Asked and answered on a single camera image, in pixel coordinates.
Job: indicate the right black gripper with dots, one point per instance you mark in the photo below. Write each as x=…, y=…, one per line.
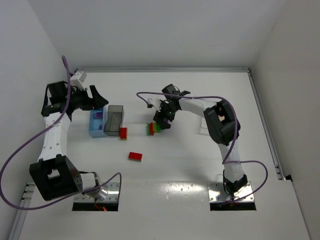
x=162, y=118

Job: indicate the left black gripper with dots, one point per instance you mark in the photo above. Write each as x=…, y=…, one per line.
x=87, y=99

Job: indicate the red green lego pile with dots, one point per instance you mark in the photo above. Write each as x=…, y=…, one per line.
x=153, y=128

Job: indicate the red lego brick front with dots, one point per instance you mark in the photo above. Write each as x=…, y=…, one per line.
x=134, y=156

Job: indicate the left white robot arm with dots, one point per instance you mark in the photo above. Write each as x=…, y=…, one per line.
x=54, y=174

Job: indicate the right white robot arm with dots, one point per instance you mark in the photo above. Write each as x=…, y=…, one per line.
x=222, y=125

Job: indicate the light blue plastic container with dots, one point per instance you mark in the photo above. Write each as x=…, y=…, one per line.
x=96, y=126

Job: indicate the smoky grey plastic container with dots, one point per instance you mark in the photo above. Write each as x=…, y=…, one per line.
x=115, y=117

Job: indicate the red lego near grey container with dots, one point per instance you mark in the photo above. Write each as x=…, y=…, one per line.
x=123, y=133

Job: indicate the clear plastic container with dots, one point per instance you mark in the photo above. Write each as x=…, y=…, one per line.
x=203, y=130

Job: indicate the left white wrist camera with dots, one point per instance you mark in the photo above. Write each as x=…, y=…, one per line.
x=78, y=79

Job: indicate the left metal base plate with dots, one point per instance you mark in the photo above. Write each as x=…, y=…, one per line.
x=105, y=200

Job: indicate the metal base plate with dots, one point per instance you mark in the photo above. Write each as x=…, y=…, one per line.
x=219, y=200
x=105, y=200

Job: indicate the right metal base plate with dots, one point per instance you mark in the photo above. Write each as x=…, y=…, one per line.
x=219, y=200

